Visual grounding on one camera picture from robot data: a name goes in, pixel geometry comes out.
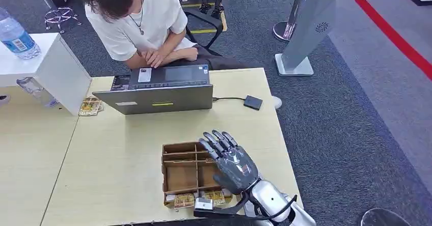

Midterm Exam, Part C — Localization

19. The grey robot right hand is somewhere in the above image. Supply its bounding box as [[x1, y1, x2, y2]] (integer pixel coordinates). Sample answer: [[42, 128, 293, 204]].
[[198, 130, 261, 195]]

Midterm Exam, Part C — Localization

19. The person's right hand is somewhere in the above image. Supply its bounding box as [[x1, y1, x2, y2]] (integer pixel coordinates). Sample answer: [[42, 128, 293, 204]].
[[179, 47, 199, 63]]

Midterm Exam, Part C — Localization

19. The person's left hand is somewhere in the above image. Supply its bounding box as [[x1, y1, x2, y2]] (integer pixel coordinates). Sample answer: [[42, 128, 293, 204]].
[[141, 48, 167, 69]]

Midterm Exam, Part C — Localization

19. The white card with photo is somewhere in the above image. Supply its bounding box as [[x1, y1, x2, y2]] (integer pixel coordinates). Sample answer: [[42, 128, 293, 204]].
[[138, 68, 152, 83]]

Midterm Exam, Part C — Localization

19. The yellow card stack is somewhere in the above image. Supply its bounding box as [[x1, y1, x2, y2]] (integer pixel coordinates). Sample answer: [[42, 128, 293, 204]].
[[204, 190, 226, 207], [173, 193, 196, 209]]

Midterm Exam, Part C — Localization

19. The person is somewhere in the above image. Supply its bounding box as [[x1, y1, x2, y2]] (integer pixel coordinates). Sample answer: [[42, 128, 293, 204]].
[[74, 0, 251, 71]]

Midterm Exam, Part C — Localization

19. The black chair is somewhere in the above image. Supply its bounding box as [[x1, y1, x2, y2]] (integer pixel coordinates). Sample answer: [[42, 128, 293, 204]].
[[183, 8, 226, 56]]

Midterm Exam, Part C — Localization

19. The grey laptop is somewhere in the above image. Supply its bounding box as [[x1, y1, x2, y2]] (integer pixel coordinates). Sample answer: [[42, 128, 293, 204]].
[[92, 64, 214, 115]]

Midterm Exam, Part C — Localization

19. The wooden card box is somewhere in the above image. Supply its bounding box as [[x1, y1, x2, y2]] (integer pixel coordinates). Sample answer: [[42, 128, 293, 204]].
[[161, 141, 233, 208]]

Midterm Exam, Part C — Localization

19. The small black external drive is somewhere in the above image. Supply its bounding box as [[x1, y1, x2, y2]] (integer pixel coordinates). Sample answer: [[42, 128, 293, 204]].
[[243, 95, 263, 111]]

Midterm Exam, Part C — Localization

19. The yellow card pile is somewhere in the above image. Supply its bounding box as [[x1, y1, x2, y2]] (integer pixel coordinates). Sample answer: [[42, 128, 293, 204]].
[[78, 96, 104, 117]]

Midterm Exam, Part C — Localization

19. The white cabinet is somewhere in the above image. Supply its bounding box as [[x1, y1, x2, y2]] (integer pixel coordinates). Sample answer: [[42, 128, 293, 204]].
[[0, 33, 92, 117]]

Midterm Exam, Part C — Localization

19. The chrome stanchion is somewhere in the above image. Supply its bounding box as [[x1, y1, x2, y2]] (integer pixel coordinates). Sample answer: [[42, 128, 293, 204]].
[[273, 0, 310, 44]]

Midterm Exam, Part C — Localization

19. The clear empty bottle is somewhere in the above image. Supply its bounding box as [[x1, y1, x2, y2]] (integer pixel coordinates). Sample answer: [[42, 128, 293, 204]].
[[16, 77, 59, 108]]

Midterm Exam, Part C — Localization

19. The grey standing kiosk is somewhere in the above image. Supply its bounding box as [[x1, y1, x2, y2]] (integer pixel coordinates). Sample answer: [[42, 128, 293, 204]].
[[274, 0, 337, 77]]

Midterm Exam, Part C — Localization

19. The water bottle with blue label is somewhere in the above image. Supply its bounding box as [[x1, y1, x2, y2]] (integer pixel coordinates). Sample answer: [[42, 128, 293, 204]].
[[0, 7, 42, 61]]

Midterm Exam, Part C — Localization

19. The clear glass dome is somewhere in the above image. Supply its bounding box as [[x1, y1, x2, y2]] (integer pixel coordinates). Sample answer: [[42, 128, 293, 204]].
[[360, 208, 411, 226]]

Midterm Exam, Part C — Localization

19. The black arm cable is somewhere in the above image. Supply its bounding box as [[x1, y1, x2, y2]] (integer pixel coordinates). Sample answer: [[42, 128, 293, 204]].
[[236, 194, 299, 222]]

